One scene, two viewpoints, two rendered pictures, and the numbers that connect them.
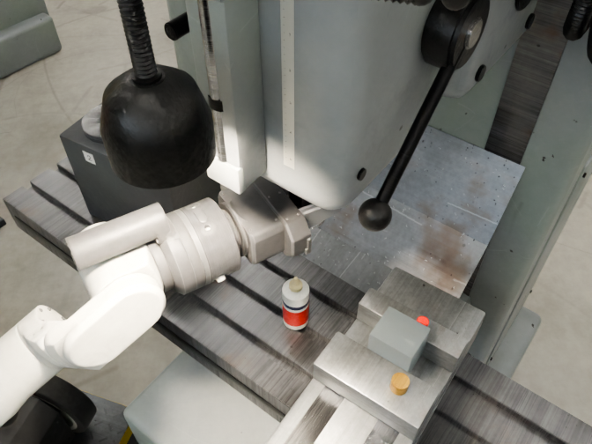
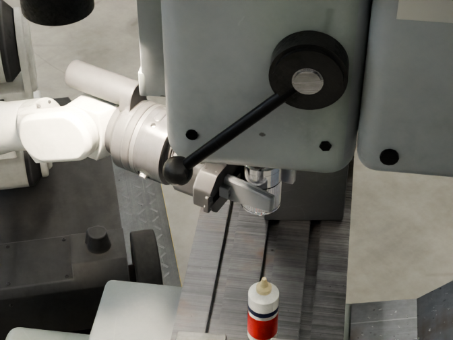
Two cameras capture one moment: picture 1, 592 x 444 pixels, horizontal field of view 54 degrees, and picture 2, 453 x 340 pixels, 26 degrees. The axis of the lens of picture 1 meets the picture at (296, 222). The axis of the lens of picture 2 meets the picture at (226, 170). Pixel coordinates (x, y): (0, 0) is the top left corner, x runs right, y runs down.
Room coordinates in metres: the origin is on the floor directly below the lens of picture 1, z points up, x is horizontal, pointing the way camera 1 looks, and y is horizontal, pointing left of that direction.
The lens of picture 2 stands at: (0.03, -0.73, 1.96)
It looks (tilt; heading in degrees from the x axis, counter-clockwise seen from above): 41 degrees down; 61
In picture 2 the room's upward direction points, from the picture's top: straight up
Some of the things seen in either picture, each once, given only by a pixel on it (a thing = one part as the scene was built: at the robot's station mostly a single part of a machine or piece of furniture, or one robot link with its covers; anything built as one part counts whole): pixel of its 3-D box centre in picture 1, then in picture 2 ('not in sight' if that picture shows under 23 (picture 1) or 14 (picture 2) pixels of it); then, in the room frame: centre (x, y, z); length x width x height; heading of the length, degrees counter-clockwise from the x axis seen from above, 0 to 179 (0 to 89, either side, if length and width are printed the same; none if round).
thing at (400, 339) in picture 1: (396, 343); not in sight; (0.39, -0.13, 1.04); 0.06 x 0.05 x 0.06; 55
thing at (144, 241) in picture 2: (50, 400); (147, 278); (0.56, 0.54, 0.50); 0.20 x 0.05 x 0.20; 71
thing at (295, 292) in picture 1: (295, 299); (263, 306); (0.50, 0.00, 0.98); 0.04 x 0.04 x 0.11
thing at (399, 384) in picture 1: (399, 383); not in sight; (0.33, -0.13, 1.05); 0.02 x 0.02 x 0.02
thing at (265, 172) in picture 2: not in sight; (261, 159); (0.48, -0.01, 1.25); 0.05 x 0.05 x 0.01
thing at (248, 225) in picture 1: (237, 228); (191, 156); (0.43, 0.07, 1.22); 0.13 x 0.12 x 0.10; 31
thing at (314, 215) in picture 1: (320, 215); (247, 196); (0.45, -0.03, 1.22); 0.06 x 0.02 x 0.03; 121
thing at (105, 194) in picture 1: (146, 175); (303, 124); (0.72, 0.25, 1.03); 0.22 x 0.12 x 0.20; 60
